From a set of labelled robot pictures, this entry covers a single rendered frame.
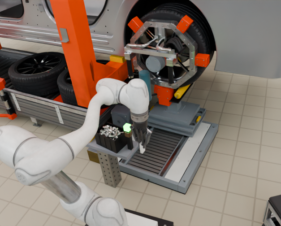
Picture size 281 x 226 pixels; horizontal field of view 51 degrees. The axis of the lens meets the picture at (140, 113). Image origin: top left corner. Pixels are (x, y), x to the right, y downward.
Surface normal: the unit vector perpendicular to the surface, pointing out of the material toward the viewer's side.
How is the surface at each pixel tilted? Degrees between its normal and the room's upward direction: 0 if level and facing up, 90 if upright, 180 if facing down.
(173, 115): 0
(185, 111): 0
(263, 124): 0
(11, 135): 8
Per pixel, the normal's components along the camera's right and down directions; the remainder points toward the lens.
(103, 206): 0.03, -0.76
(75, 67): -0.48, 0.54
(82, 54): 0.87, 0.22
